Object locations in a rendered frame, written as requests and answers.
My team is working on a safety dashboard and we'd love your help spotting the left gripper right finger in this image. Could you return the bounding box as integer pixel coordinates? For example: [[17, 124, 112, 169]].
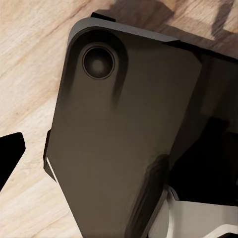
[[222, 132, 238, 172]]

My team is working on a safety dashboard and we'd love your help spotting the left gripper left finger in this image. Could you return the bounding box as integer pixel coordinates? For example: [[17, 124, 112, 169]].
[[0, 132, 26, 191]]

